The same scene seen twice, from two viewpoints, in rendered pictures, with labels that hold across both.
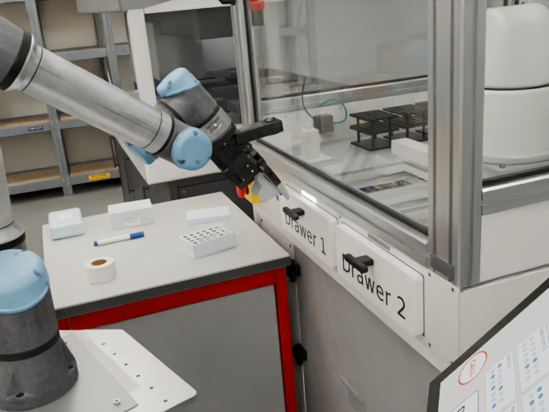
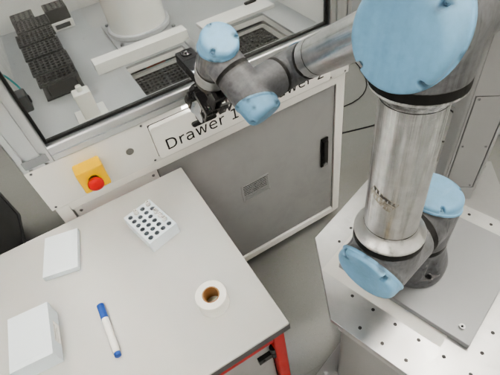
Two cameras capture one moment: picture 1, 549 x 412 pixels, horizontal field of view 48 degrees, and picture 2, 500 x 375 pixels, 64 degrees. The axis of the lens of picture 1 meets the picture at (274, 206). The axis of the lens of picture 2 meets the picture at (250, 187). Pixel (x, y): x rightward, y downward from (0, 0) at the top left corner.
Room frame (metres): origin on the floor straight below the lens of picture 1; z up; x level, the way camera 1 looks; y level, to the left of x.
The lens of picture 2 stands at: (1.29, 0.87, 1.58)
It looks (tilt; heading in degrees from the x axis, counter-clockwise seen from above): 47 degrees down; 267
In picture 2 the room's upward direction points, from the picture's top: 11 degrees counter-clockwise
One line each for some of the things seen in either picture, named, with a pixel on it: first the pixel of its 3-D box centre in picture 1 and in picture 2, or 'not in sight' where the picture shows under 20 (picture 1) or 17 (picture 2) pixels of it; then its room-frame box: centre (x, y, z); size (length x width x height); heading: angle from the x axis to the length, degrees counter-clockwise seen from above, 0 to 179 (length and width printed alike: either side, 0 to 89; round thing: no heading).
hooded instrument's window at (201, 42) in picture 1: (226, 51); not in sight; (3.07, 0.17, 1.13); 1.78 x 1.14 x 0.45; 19
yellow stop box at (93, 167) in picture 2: (253, 187); (92, 175); (1.65, 0.05, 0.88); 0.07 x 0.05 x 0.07; 19
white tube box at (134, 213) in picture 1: (131, 213); (35, 340); (1.78, 0.43, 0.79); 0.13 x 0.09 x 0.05; 104
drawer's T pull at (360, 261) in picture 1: (361, 261); not in sight; (1.03, -0.15, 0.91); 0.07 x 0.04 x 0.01; 19
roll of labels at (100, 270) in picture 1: (100, 270); (212, 298); (1.39, 0.43, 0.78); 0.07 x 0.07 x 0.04
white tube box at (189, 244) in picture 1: (207, 241); (151, 225); (1.52, 0.18, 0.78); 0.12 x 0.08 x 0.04; 123
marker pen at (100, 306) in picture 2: (118, 238); (109, 329); (1.63, 0.44, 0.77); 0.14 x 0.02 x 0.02; 110
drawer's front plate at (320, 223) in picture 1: (306, 223); (200, 122); (1.34, -0.07, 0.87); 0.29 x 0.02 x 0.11; 19
